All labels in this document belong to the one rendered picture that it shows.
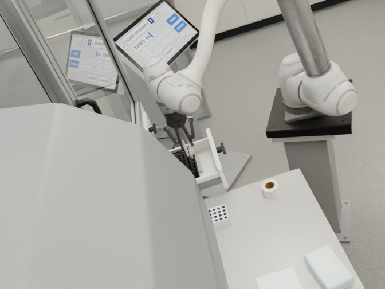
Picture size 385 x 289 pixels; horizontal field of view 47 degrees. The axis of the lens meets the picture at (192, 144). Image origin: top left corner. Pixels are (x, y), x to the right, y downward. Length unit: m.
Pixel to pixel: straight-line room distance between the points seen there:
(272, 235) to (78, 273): 1.23
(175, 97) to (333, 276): 0.75
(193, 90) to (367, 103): 2.18
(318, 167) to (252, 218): 0.61
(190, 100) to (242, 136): 1.95
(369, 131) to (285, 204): 1.56
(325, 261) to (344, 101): 0.63
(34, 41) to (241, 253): 1.01
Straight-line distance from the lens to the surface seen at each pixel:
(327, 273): 1.50
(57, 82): 1.12
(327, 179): 2.29
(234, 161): 3.12
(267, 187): 1.81
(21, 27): 1.08
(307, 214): 1.72
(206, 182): 1.78
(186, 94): 1.45
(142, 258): 0.55
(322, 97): 1.81
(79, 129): 0.71
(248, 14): 4.74
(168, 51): 2.55
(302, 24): 1.67
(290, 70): 1.95
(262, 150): 3.20
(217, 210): 1.76
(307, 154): 2.18
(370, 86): 3.65
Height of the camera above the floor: 2.05
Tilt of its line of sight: 36 degrees down
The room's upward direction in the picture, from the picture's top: 21 degrees counter-clockwise
